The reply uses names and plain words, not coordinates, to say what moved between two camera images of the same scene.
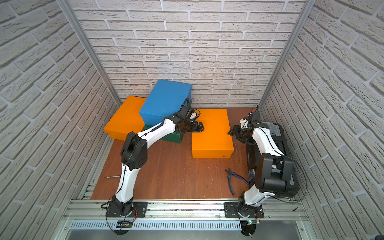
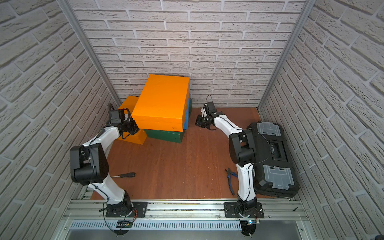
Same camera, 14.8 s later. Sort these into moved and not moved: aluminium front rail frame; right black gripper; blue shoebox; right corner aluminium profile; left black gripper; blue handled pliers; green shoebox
Moved: right black gripper; left black gripper; blue shoebox
Not moved: blue handled pliers; aluminium front rail frame; green shoebox; right corner aluminium profile
